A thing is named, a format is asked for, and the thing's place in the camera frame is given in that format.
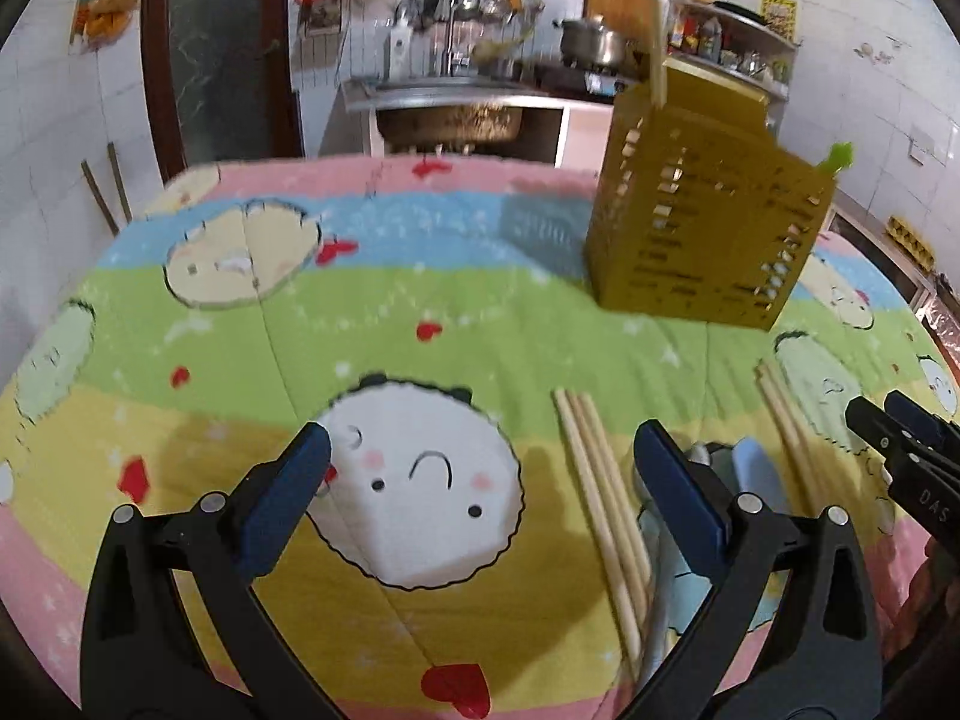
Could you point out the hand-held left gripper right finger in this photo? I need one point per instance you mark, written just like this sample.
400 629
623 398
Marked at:
679 499

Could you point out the stainless steel sink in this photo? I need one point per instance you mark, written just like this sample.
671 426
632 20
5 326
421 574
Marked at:
450 124

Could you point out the yellow slotted utensil holder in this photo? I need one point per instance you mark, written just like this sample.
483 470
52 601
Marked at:
675 240

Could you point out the thin wooden stick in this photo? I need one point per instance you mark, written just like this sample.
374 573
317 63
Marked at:
101 199
120 180

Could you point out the wooden chopstick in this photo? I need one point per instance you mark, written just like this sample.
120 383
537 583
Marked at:
582 465
658 45
799 435
596 465
611 465

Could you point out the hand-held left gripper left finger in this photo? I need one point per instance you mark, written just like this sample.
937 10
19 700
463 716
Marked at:
289 495

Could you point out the steel cooking pot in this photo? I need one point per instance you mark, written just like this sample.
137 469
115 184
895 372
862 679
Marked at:
592 45

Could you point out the wall hooks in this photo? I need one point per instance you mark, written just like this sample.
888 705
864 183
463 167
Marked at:
866 50

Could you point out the yellow wall poster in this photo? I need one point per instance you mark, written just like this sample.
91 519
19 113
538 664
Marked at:
778 13

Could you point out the metal corner shelf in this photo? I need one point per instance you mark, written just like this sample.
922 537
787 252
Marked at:
750 28

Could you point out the brown framed glass door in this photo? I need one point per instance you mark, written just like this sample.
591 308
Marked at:
217 52

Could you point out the hanging bag of snacks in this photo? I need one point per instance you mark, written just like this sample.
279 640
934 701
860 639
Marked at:
105 7

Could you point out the metal spoon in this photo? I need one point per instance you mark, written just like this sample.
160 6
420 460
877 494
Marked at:
709 454

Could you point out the green plastic utensil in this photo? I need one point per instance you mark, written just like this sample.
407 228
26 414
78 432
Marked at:
836 157

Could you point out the light blue spoon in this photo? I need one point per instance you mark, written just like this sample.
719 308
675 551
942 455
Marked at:
757 472

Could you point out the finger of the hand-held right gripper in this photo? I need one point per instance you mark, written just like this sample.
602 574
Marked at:
934 431
919 476

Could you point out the cartoon printed blanket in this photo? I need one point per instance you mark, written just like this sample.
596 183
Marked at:
450 300

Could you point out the row of condiment bottles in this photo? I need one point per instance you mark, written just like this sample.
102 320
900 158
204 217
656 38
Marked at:
697 37

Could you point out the white wall switch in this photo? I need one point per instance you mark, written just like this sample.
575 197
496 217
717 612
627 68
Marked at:
919 152

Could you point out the black pan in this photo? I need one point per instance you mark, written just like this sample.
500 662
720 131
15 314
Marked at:
739 11

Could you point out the gas stove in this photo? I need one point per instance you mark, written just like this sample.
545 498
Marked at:
585 82

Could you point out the metal faucet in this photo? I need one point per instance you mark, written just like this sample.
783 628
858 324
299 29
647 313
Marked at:
450 45

